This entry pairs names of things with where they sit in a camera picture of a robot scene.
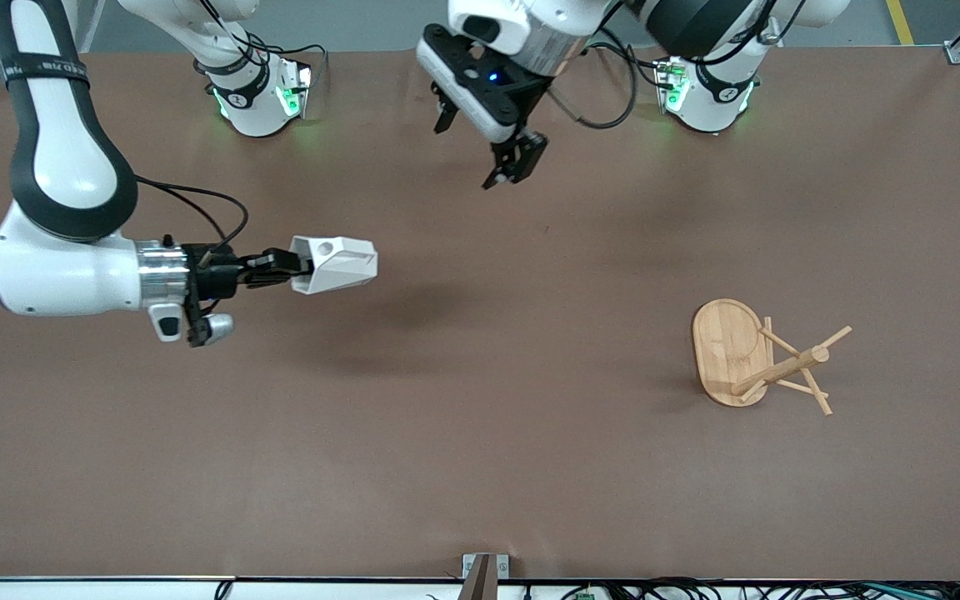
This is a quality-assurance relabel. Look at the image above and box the white faceted cup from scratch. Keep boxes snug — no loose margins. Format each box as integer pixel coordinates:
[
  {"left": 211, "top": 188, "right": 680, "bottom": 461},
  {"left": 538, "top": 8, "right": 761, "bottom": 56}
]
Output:
[{"left": 290, "top": 236, "right": 378, "bottom": 295}]

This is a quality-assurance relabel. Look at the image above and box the wooden cup rack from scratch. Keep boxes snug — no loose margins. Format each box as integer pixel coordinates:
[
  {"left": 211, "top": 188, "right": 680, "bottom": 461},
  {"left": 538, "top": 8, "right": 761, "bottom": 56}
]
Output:
[{"left": 692, "top": 298, "right": 853, "bottom": 417}]

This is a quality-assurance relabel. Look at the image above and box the brown table cover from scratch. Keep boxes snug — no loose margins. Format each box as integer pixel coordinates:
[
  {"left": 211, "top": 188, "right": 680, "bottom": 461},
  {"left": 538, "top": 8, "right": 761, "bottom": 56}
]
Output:
[{"left": 0, "top": 46, "right": 960, "bottom": 581}]

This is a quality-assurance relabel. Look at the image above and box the left arm wrist black cable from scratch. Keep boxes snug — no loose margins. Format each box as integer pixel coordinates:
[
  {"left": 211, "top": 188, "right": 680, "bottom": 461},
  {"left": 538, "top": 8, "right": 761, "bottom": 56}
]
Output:
[{"left": 547, "top": 33, "right": 639, "bottom": 131}]

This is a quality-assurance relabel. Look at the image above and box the arm wrist black cable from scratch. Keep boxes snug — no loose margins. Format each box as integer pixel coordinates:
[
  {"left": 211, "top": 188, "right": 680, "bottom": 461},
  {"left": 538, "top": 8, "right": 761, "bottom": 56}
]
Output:
[
  {"left": 547, "top": 33, "right": 639, "bottom": 131},
  {"left": 134, "top": 175, "right": 249, "bottom": 249}
]

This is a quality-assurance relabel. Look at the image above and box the right arm wrist black cable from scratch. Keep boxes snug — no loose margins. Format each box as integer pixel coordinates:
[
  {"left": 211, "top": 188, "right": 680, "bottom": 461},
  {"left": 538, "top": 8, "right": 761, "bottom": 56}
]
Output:
[{"left": 134, "top": 175, "right": 249, "bottom": 249}]

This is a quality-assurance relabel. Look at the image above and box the left arm base black cable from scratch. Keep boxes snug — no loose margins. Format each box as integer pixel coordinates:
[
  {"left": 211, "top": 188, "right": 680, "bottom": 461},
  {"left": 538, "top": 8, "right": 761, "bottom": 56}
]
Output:
[{"left": 592, "top": 42, "right": 669, "bottom": 89}]

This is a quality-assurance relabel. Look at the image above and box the arm base black cable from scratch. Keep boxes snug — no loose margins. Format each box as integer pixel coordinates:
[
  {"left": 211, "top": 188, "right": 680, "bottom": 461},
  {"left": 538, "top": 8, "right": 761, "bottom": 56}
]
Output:
[
  {"left": 592, "top": 42, "right": 669, "bottom": 89},
  {"left": 242, "top": 33, "right": 328, "bottom": 84}
]

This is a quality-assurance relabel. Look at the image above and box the right arm base black cable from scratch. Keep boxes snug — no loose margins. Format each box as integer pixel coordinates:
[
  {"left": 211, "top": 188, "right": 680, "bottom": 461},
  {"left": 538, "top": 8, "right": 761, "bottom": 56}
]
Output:
[{"left": 242, "top": 33, "right": 328, "bottom": 84}]

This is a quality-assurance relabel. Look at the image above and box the dark metal post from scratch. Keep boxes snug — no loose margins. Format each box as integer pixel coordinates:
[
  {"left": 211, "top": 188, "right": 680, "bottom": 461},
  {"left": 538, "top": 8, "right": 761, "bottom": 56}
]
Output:
[{"left": 457, "top": 557, "right": 499, "bottom": 600}]

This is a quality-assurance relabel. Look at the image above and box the grey metal bracket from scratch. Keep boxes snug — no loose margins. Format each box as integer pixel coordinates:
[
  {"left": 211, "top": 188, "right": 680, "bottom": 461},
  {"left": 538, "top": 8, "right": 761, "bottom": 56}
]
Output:
[{"left": 462, "top": 553, "right": 510, "bottom": 580}]

